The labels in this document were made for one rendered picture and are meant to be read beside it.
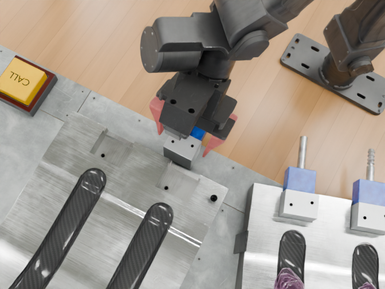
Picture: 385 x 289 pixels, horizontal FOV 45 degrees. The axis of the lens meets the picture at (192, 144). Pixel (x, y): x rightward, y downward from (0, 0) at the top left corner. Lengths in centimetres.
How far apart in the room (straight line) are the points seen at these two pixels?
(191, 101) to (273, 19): 14
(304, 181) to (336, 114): 18
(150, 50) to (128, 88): 25
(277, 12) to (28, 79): 44
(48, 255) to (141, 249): 13
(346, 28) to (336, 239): 31
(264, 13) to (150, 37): 14
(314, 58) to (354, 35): 17
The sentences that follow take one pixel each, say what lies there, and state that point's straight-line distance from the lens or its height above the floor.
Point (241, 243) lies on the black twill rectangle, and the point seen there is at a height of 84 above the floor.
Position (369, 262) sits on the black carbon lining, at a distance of 75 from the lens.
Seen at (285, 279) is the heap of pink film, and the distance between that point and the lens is 69.
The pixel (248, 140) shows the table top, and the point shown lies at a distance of 80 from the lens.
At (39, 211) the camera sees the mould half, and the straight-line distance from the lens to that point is 69.
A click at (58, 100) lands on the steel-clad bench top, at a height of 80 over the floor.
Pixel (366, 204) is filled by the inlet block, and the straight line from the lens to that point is 73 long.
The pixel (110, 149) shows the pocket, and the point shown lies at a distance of 72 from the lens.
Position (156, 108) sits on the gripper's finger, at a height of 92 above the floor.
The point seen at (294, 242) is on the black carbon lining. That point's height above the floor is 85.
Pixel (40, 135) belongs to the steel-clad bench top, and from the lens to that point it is 81.
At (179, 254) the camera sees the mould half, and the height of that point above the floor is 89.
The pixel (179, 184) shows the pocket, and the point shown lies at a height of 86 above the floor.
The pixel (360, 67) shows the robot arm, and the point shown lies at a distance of 75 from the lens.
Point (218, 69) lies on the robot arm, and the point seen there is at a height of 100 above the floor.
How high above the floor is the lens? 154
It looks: 72 degrees down
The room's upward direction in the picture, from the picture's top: 8 degrees clockwise
